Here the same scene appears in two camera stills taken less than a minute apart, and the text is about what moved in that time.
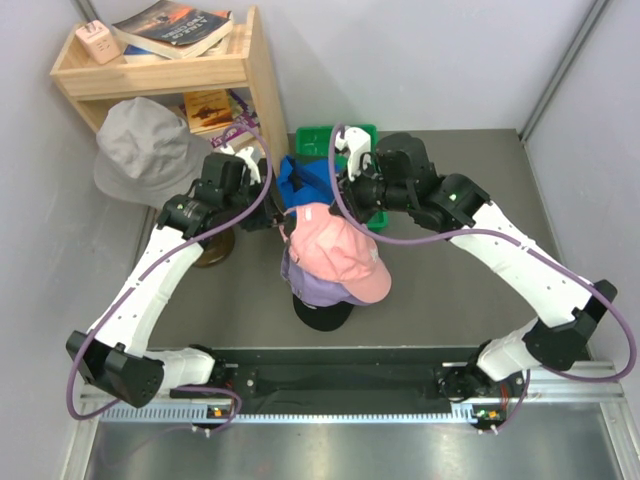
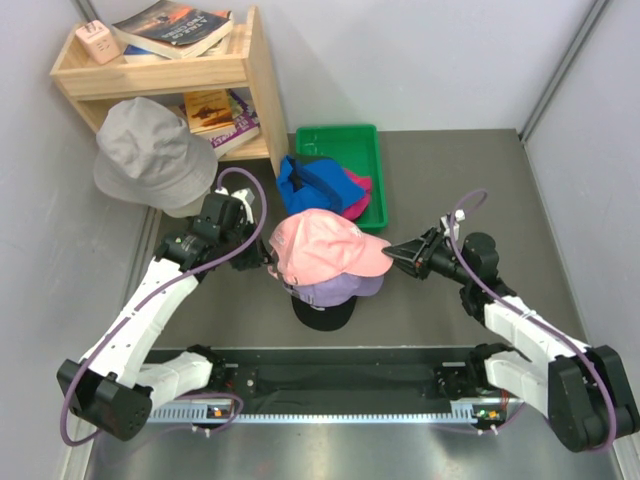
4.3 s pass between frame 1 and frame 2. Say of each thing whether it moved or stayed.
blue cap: stayed
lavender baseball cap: moved
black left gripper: moved
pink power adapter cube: stayed
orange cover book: stayed
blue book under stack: stayed
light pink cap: moved
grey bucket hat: stayed
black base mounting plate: stayed
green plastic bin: stayed
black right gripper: moved
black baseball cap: stayed
